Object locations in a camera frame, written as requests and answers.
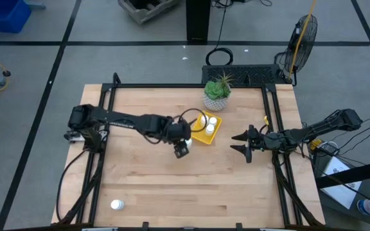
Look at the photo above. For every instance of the gray connector box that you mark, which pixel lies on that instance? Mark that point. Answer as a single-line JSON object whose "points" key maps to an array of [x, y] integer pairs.
{"points": [[74, 137]]}

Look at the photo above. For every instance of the blue storage bin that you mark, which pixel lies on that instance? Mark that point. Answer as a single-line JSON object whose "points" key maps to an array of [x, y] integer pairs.
{"points": [[2, 16]]}

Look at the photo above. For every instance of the small yellow clip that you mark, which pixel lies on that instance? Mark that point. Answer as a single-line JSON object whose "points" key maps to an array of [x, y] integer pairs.
{"points": [[266, 120]]}

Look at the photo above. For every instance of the yellow black connector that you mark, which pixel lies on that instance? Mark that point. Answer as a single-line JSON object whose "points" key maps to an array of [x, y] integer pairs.
{"points": [[315, 145]]}

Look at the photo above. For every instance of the white printed paper sheet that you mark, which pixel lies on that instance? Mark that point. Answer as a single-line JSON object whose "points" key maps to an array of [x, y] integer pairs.
{"points": [[339, 192]]}

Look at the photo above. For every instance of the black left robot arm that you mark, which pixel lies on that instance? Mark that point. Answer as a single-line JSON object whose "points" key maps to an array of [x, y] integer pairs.
{"points": [[124, 120]]}

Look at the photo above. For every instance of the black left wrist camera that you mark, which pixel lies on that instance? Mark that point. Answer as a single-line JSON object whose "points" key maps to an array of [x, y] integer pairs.
{"points": [[181, 150]]}

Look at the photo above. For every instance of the black perforated metal box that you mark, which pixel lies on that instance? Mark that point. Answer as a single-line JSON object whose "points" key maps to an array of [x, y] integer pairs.
{"points": [[252, 74]]}

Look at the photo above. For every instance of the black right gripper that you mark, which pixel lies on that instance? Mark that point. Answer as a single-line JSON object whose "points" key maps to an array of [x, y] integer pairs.
{"points": [[257, 141]]}

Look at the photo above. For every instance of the gray wooden pallet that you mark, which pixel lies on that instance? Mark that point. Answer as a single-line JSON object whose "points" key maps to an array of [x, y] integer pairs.
{"points": [[140, 17]]}

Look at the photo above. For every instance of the black floor fan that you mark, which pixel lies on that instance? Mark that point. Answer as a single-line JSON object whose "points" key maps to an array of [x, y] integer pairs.
{"points": [[305, 51]]}

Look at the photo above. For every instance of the green succulent plant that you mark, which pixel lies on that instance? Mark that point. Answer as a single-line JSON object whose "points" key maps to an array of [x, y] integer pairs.
{"points": [[217, 90]]}

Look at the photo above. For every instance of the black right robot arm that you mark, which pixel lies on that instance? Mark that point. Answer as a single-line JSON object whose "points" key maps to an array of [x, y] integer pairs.
{"points": [[316, 128]]}

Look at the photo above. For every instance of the black metal beam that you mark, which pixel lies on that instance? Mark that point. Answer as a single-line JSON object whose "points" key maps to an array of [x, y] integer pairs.
{"points": [[348, 176]]}

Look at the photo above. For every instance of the triangle patterned plant pot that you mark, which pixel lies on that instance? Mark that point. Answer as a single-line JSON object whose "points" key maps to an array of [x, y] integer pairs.
{"points": [[215, 105]]}

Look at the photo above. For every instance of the square building column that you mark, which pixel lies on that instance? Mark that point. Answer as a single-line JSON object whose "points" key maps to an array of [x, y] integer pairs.
{"points": [[198, 19]]}

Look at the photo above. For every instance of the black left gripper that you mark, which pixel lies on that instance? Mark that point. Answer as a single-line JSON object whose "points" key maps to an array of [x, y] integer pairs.
{"points": [[178, 131]]}

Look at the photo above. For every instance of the yellow plastic basket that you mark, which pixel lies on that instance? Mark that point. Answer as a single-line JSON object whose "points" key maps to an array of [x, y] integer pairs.
{"points": [[200, 135]]}

